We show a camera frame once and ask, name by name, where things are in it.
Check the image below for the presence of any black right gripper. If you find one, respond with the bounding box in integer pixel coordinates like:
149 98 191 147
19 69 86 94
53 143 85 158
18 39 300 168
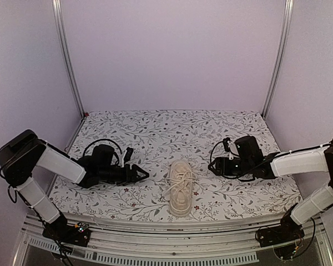
208 157 253 176

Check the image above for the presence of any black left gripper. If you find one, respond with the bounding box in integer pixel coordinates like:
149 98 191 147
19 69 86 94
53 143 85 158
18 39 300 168
99 163 149 186

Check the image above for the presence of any white shoelace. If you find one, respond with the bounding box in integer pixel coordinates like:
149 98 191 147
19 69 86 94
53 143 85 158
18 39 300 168
159 170 196 204

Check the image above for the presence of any white lace sneaker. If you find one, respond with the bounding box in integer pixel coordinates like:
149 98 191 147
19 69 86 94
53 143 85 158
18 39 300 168
168 160 195 217

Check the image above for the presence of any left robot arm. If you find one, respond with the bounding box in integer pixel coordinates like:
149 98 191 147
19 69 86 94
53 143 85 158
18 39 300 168
0 129 149 241

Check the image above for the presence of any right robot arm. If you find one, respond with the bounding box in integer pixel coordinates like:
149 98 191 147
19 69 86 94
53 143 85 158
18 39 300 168
208 135 333 242

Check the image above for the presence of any floral patterned table mat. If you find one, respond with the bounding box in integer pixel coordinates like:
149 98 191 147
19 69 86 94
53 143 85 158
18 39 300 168
49 110 301 222

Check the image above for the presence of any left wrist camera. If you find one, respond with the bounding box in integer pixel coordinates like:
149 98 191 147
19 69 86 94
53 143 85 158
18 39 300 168
121 147 134 167

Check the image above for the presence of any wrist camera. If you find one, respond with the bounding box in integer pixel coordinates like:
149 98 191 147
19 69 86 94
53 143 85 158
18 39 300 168
222 137 239 160
121 147 134 167

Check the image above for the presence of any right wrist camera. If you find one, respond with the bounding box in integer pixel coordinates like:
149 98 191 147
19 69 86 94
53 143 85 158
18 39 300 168
222 137 239 160

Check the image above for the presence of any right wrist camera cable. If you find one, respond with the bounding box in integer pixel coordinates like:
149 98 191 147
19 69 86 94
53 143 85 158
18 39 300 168
209 140 270 182

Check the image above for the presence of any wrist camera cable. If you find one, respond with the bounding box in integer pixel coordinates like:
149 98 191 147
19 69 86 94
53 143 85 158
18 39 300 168
82 139 123 164
209 140 270 182

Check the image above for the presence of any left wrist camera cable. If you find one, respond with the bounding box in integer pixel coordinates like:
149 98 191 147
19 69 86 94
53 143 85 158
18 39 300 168
82 139 123 164

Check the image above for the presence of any front aluminium rail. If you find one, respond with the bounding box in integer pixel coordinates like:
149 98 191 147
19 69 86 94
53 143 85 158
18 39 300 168
13 214 333 265

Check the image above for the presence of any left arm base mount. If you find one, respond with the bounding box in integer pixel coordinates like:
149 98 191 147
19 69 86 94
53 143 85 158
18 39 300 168
43 222 91 247

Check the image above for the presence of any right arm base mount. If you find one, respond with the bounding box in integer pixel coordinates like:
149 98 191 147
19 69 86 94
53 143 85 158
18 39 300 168
255 225 305 261

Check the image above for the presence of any right aluminium frame post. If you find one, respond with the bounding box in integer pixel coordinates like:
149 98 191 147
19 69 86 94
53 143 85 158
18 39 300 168
261 0 294 120

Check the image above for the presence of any aluminium frame post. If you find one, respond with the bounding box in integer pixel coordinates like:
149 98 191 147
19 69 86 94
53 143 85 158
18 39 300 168
261 0 294 120
52 0 85 119

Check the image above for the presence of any left aluminium frame post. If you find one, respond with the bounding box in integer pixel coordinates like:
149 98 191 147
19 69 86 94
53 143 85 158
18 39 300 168
52 0 85 119

